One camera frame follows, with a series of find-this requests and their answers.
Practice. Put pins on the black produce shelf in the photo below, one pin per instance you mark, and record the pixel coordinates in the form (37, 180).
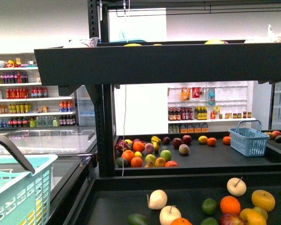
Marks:
(109, 201)

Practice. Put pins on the light blue plastic basket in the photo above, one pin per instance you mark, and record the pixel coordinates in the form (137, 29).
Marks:
(25, 196)

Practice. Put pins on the dark green avocado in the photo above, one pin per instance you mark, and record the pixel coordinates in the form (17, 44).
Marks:
(137, 219)

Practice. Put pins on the black shelf upright post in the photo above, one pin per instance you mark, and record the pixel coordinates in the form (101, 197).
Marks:
(102, 95)

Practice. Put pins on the black upper shelf tray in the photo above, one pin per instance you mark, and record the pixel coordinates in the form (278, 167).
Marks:
(106, 65)

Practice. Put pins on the white pear with stem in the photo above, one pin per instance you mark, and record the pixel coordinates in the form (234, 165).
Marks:
(157, 200)

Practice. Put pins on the green lime upper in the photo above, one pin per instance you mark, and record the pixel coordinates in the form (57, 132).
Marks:
(209, 206)

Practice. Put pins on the small blue basket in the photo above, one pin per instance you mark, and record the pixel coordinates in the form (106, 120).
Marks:
(248, 141)

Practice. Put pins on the green lime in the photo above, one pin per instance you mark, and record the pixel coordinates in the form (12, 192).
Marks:
(209, 206)
(209, 221)

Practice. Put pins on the small orange mandarin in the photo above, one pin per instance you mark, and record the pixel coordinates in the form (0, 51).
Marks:
(230, 204)

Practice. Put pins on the white apple far right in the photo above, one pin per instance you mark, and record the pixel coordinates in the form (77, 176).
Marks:
(236, 186)

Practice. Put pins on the white sauce bottle shelf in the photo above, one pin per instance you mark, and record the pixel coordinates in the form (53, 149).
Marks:
(195, 107)

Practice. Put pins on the back shelf fruit pile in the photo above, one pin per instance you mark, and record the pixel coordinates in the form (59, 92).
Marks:
(196, 150)

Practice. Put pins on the large orange tangerine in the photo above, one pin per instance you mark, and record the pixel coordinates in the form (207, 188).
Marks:
(181, 221)

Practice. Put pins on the red yellow apple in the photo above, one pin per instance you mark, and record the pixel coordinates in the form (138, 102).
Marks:
(231, 219)

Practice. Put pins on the yellow orange persimmon lower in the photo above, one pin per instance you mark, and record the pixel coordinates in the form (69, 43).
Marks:
(252, 217)

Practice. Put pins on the yellow orange persimmon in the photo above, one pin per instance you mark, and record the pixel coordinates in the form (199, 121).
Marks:
(263, 199)
(252, 217)

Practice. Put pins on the glass top freezer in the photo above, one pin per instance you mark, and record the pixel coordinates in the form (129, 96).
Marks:
(70, 144)

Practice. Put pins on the green lime lower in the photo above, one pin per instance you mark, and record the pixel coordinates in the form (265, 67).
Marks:
(209, 221)

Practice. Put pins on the yellow orange persimmon upper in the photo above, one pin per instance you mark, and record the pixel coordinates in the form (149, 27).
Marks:
(263, 199)

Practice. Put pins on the white drinks shelf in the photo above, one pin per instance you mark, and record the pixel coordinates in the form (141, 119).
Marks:
(25, 102)

